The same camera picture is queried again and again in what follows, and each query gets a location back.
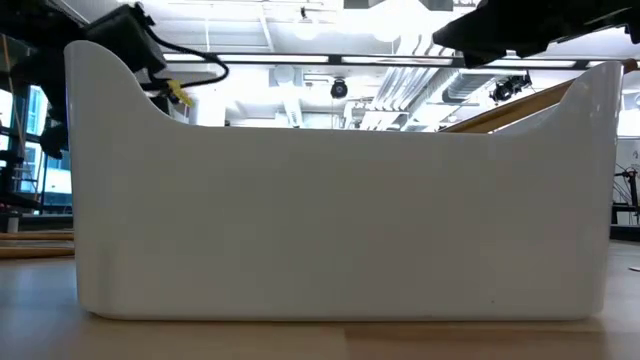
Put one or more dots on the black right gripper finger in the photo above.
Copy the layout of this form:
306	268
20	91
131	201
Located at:
460	42

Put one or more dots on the white plastic bin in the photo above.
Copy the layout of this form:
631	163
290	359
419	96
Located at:
320	225

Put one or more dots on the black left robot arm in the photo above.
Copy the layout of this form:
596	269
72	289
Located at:
30	75

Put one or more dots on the black background equipment stand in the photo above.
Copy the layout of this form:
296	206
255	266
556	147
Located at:
631	200

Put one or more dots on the wooden plank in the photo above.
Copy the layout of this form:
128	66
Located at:
35	250

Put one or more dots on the black hanging camera cluster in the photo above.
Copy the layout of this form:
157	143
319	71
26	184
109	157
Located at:
507	89

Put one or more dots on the black overhead rail with lights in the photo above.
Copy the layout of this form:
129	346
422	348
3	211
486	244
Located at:
350	59

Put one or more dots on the black round hanging camera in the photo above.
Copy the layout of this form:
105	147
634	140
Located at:
339	89

